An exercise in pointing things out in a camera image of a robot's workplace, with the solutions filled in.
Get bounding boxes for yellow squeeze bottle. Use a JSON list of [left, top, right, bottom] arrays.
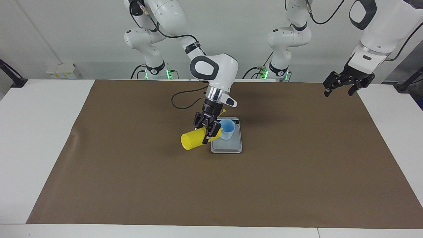
[[181, 109, 227, 151]]

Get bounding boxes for silver digital kitchen scale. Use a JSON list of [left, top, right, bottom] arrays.
[[211, 117, 243, 154]]

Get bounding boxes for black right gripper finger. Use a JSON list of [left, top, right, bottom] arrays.
[[203, 122, 222, 145], [193, 112, 205, 130]]

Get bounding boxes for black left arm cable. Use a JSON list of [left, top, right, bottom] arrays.
[[306, 0, 423, 61]]

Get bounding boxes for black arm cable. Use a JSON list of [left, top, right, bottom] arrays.
[[306, 0, 423, 61], [131, 0, 212, 110]]

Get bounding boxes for black base cable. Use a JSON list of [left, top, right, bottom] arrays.
[[131, 64, 147, 80], [242, 51, 275, 80]]

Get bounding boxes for light blue plastic cup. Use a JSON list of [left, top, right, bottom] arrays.
[[219, 119, 236, 140]]

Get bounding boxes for white wall outlet box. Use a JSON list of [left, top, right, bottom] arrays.
[[46, 63, 77, 79]]

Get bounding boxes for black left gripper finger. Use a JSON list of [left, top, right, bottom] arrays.
[[348, 74, 376, 97], [323, 72, 346, 97]]

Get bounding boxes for brown paper table mat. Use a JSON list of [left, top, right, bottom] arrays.
[[26, 79, 423, 229]]

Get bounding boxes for black clamp stand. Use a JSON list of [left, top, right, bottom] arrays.
[[0, 59, 28, 88], [393, 66, 423, 92]]

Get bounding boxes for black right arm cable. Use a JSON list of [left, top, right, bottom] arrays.
[[131, 0, 212, 110]]

